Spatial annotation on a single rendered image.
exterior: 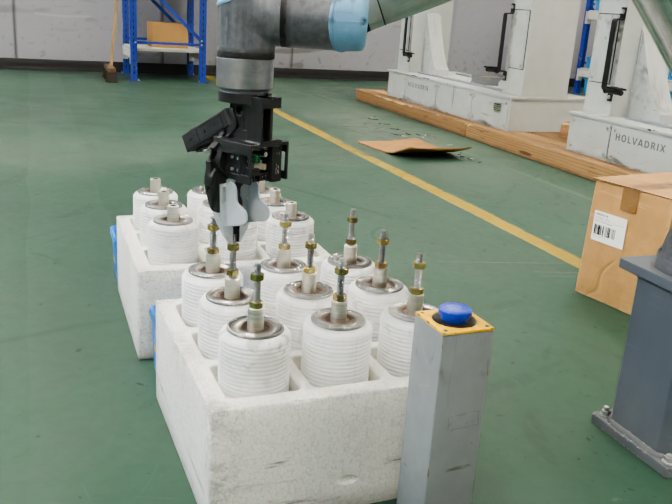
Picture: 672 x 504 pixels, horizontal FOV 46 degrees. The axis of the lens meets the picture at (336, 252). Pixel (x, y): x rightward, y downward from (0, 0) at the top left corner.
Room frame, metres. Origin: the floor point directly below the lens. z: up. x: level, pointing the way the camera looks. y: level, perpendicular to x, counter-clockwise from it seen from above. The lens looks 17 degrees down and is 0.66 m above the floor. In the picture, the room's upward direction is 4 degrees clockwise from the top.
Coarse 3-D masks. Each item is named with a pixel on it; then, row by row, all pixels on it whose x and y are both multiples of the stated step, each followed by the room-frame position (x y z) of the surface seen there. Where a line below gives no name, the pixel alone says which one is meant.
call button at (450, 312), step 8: (448, 304) 0.88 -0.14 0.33; (456, 304) 0.88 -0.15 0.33; (464, 304) 0.88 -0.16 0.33; (440, 312) 0.86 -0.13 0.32; (448, 312) 0.86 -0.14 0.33; (456, 312) 0.86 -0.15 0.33; (464, 312) 0.86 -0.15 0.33; (448, 320) 0.86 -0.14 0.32; (456, 320) 0.86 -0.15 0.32; (464, 320) 0.86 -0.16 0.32
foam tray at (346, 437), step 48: (192, 336) 1.09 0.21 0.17; (192, 384) 0.95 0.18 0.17; (384, 384) 0.96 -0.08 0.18; (192, 432) 0.94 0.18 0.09; (240, 432) 0.87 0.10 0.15; (288, 432) 0.89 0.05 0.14; (336, 432) 0.92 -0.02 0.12; (384, 432) 0.95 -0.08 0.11; (192, 480) 0.94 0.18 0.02; (240, 480) 0.87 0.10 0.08; (288, 480) 0.89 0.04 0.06; (336, 480) 0.92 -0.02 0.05; (384, 480) 0.95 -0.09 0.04
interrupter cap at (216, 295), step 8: (216, 288) 1.08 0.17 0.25; (224, 288) 1.09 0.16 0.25; (240, 288) 1.09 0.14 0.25; (248, 288) 1.09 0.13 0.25; (208, 296) 1.05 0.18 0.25; (216, 296) 1.05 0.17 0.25; (240, 296) 1.07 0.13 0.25; (248, 296) 1.06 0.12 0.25; (216, 304) 1.03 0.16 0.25; (224, 304) 1.02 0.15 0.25; (232, 304) 1.02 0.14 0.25; (240, 304) 1.03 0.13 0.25; (248, 304) 1.04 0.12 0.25
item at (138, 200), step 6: (174, 192) 1.68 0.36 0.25; (138, 198) 1.63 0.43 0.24; (144, 198) 1.62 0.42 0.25; (150, 198) 1.62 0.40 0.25; (156, 198) 1.62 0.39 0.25; (174, 198) 1.65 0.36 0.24; (138, 204) 1.63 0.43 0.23; (138, 210) 1.63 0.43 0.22; (138, 216) 1.63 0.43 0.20; (138, 222) 1.63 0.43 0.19; (138, 228) 1.63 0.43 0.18
